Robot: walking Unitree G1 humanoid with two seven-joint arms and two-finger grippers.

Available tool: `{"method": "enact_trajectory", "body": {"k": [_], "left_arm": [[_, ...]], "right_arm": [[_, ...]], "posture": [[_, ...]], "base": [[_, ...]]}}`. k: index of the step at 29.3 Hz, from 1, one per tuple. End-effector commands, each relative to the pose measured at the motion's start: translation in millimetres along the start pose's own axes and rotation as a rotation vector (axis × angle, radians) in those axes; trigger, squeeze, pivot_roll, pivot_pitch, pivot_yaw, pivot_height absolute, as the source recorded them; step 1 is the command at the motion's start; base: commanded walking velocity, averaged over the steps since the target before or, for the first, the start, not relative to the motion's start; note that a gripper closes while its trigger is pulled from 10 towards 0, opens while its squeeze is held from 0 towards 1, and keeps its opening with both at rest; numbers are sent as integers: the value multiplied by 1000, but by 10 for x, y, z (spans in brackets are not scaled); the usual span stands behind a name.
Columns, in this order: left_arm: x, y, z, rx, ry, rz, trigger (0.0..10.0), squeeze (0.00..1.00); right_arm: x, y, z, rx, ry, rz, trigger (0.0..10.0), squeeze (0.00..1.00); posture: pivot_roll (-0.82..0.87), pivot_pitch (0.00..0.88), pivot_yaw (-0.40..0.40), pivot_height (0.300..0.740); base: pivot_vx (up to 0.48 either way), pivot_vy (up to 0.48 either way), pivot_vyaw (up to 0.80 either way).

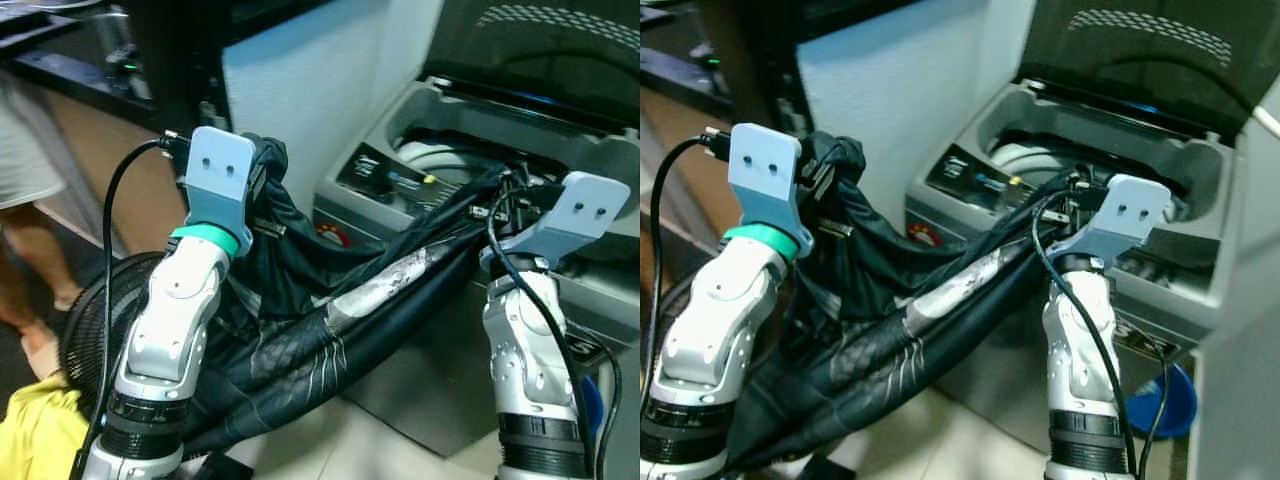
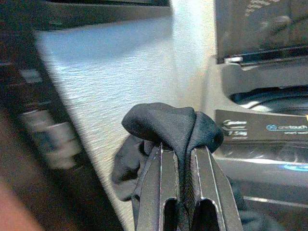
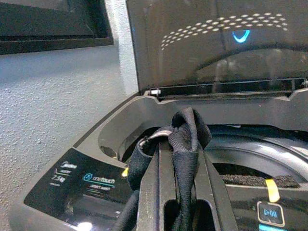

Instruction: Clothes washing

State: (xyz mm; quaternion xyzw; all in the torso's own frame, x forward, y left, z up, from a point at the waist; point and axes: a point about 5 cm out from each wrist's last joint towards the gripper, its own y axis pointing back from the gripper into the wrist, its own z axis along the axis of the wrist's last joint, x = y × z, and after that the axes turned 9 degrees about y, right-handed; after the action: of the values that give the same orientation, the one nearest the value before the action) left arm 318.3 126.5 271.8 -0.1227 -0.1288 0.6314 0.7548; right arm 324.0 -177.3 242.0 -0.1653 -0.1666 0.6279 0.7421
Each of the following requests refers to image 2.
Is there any dark shelf rack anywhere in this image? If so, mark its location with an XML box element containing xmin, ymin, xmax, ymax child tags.
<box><xmin>0</xmin><ymin>0</ymin><xmax>172</xmax><ymax>231</ymax></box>

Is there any black cloth garment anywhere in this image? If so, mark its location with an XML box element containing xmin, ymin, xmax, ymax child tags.
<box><xmin>111</xmin><ymin>102</ymin><xmax>284</xmax><ymax>231</ymax></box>

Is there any dark washing machine lid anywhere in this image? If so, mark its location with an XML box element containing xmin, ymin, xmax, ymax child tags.
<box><xmin>215</xmin><ymin>0</ymin><xmax>308</xmax><ymax>65</ymax></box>

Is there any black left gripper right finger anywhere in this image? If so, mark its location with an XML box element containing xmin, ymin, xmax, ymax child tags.
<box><xmin>189</xmin><ymin>145</ymin><xmax>244</xmax><ymax>231</ymax></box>

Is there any dark grey washing machine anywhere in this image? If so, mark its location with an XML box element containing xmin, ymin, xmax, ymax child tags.
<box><xmin>206</xmin><ymin>0</ymin><xmax>308</xmax><ymax>231</ymax></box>

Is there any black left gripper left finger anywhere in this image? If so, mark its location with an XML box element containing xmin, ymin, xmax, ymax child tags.
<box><xmin>131</xmin><ymin>143</ymin><xmax>180</xmax><ymax>231</ymax></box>

